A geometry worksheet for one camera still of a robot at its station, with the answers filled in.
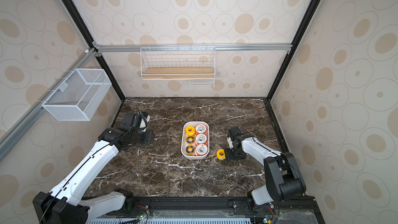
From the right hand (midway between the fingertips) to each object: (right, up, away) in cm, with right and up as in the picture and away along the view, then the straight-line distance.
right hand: (231, 157), depth 89 cm
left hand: (-41, +15, -11) cm, 46 cm away
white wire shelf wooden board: (-21, +57, +10) cm, 62 cm away
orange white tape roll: (-18, +16, +8) cm, 25 cm away
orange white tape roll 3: (-17, +5, 0) cm, 18 cm away
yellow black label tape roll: (-24, +9, +8) cm, 27 cm away
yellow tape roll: (-24, +15, +9) cm, 30 cm away
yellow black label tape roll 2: (-24, +4, +3) cm, 25 cm away
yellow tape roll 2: (-6, +2, 0) cm, 6 cm away
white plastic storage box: (-21, +1, 0) cm, 21 cm away
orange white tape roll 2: (-18, +10, +4) cm, 21 cm away
